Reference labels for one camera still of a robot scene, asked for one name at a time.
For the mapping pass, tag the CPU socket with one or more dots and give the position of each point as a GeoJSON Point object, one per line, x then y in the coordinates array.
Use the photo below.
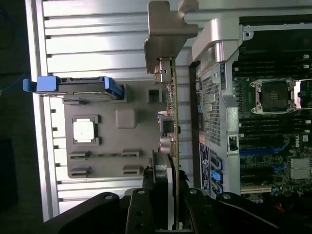
{"type": "Point", "coordinates": [274, 96]}

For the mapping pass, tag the hard disk in blue carrier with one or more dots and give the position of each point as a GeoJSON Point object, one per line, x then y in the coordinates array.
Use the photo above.
{"type": "Point", "coordinates": [83, 86]}

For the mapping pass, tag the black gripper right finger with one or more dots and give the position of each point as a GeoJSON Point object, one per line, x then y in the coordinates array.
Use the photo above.
{"type": "Point", "coordinates": [219, 214]}

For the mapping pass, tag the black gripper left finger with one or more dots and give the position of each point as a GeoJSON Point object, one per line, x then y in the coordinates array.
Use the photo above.
{"type": "Point", "coordinates": [102, 214]}

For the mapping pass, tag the silver chipset heat sink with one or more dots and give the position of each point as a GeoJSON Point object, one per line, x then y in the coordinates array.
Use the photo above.
{"type": "Point", "coordinates": [301, 168]}

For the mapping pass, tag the silver CPU chip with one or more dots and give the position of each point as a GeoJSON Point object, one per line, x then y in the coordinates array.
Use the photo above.
{"type": "Point", "coordinates": [83, 131]}

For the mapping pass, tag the silver socket cover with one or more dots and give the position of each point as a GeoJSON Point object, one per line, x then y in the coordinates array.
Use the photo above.
{"type": "Point", "coordinates": [303, 95]}

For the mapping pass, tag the grey parts rack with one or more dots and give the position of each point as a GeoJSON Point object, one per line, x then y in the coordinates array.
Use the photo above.
{"type": "Point", "coordinates": [109, 136]}

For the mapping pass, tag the green RAM stick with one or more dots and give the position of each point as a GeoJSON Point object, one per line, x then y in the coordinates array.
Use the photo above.
{"type": "Point", "coordinates": [104, 155]}

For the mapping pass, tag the open black PC case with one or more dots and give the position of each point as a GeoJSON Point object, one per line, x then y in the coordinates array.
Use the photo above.
{"type": "Point", "coordinates": [219, 36]}

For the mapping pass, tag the green motherboard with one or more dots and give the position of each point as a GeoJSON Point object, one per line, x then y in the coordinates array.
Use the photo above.
{"type": "Point", "coordinates": [263, 156]}

